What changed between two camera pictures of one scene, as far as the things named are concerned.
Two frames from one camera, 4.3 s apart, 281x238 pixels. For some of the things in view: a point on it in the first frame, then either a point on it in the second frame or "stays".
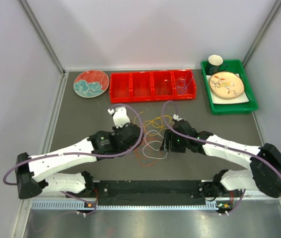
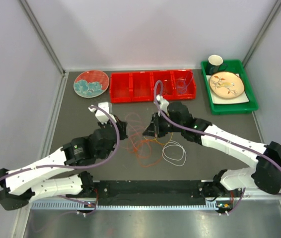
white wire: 154,148 -> 174,153
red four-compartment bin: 152,86 stays
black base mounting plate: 150,193 stays
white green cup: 215,64 stays
